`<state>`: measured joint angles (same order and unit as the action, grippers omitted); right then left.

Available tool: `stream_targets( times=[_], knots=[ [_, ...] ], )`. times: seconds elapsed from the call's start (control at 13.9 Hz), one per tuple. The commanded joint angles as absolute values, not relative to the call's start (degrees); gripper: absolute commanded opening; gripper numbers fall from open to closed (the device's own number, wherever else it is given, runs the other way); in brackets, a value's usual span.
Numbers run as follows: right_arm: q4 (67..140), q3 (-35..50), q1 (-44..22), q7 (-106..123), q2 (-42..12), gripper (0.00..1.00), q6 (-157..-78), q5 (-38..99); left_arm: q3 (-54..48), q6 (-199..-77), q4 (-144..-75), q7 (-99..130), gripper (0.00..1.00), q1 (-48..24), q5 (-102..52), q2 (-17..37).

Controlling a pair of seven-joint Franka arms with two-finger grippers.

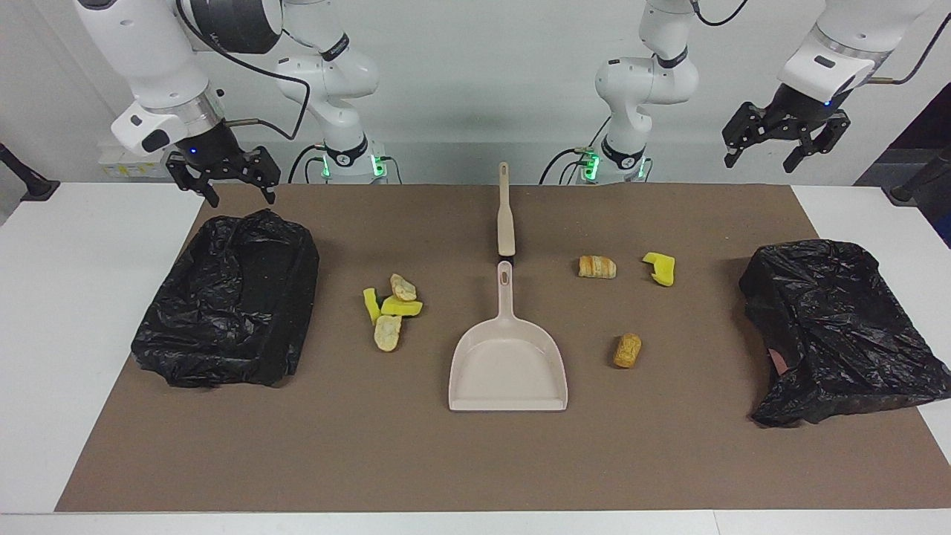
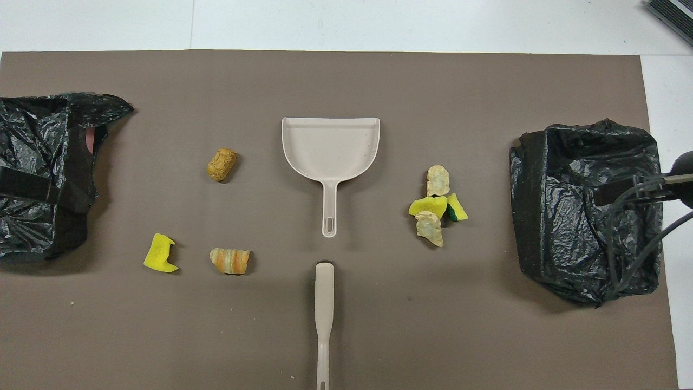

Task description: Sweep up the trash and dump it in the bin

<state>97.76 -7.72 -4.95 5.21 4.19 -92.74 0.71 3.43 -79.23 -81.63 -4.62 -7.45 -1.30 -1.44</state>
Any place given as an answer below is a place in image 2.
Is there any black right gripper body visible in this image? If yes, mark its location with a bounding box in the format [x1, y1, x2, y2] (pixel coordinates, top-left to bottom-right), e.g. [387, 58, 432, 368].
[670, 151, 693, 210]

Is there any pale ridged bread piece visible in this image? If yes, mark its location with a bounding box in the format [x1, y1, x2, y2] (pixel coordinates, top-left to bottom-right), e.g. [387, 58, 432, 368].
[415, 211, 444, 248]
[426, 165, 451, 197]

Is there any plain yellow sponge piece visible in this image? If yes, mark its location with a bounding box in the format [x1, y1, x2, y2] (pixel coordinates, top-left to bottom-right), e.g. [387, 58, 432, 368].
[408, 196, 448, 219]

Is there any brown bread roll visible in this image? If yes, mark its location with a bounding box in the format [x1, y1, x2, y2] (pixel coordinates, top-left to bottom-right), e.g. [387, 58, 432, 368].
[207, 148, 238, 183]

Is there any orange striped croissant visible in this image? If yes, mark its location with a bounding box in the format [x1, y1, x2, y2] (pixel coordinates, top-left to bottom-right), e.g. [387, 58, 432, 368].
[210, 248, 251, 276]

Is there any beige plastic dustpan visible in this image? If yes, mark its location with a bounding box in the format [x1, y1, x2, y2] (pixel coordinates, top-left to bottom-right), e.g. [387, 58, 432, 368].
[281, 116, 381, 238]

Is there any beige hand brush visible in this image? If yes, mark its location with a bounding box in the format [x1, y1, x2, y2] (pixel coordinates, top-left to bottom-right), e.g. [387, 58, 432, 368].
[315, 262, 335, 390]

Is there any crumpled black bag lined bin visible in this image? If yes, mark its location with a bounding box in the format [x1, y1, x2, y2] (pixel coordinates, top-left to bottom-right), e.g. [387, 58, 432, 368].
[0, 92, 135, 264]

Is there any boxy black bag lined bin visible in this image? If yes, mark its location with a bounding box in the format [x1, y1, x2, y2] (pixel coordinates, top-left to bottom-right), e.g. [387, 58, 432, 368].
[509, 118, 664, 308]

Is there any dark ribbed device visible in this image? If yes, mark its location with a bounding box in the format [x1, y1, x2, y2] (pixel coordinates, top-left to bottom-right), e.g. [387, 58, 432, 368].
[644, 0, 693, 48]

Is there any brown table mat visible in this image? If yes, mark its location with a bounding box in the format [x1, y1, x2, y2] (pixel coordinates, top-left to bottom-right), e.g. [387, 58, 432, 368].
[0, 50, 680, 390]

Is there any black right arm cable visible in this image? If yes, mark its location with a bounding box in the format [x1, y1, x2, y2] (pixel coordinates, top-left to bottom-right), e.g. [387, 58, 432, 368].
[604, 179, 693, 296]

